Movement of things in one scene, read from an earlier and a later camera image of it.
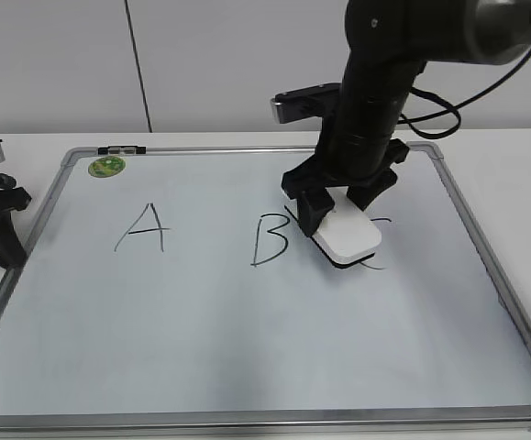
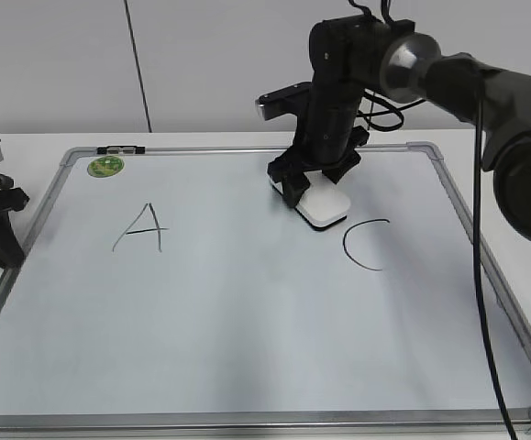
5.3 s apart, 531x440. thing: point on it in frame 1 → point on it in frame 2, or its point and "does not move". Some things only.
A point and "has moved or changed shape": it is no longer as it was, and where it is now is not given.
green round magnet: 105,166 does not move
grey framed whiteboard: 168,290 does not move
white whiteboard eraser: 350,237 has moved or changed shape
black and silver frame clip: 122,150 does not move
